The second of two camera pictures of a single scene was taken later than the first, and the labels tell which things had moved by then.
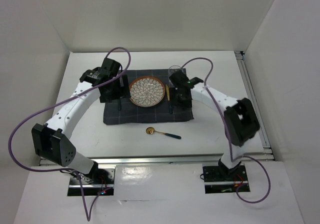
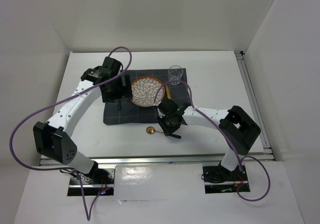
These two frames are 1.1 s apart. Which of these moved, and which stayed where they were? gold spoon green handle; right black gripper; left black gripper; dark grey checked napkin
Moved: right black gripper
Stayed: gold spoon green handle; dark grey checked napkin; left black gripper
